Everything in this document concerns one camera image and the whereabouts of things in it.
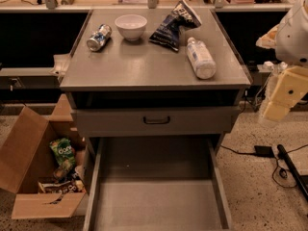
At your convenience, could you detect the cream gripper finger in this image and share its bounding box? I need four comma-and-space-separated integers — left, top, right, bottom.
262, 101, 290, 121

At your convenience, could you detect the clear plastic water bottle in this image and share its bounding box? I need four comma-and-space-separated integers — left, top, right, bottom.
187, 38, 217, 80

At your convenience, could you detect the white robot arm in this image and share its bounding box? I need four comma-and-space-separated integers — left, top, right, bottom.
256, 0, 308, 126

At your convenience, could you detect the grey drawer cabinet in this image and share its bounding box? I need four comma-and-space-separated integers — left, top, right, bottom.
61, 8, 251, 146

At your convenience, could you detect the open grey bottom drawer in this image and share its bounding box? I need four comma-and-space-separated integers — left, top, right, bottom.
83, 136, 232, 231

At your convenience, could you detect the white charger plug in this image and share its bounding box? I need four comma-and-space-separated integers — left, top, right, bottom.
263, 61, 274, 70

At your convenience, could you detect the black power adapter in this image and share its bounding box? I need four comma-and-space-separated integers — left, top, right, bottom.
254, 145, 274, 158

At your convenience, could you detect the black floor bar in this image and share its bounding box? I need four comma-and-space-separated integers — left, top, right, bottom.
277, 144, 308, 201

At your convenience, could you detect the dark blue chip bag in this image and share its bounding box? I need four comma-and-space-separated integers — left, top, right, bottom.
149, 0, 202, 52

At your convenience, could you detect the white ceramic bowl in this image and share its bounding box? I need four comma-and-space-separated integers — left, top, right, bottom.
115, 14, 147, 41

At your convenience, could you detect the silver blue soda can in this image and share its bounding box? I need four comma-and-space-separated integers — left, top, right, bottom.
87, 24, 112, 52

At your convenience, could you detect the dark snack packet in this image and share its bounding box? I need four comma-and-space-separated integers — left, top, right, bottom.
38, 180, 85, 193

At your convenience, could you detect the green snack bag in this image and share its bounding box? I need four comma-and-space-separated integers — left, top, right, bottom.
49, 138, 76, 174

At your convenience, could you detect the open cardboard box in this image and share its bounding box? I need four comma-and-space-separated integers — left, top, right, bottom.
0, 95, 89, 219

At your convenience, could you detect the black floor cable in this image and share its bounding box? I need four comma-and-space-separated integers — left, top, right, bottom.
220, 143, 308, 189

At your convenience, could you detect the grey drawer with black handle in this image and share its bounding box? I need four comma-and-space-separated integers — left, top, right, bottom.
71, 106, 240, 138

